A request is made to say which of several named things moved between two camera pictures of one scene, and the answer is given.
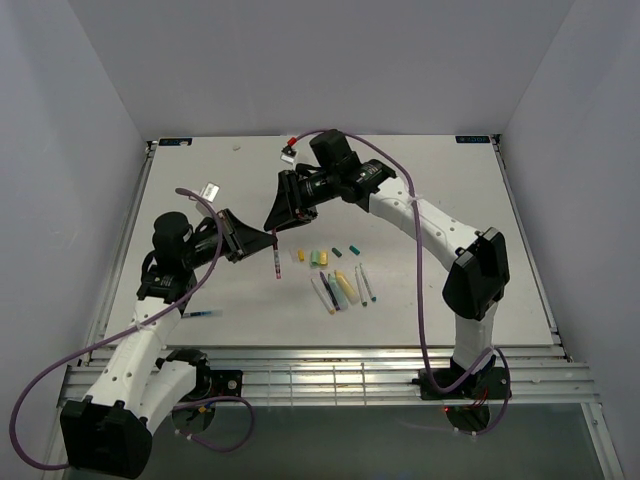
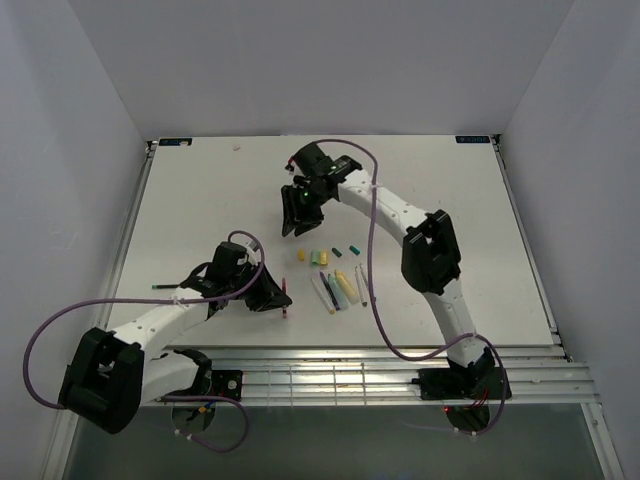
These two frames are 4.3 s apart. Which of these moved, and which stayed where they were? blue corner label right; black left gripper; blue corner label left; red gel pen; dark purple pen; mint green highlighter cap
Moved: black left gripper; red gel pen
Stayed: blue corner label left; blue corner label right; mint green highlighter cap; dark purple pen
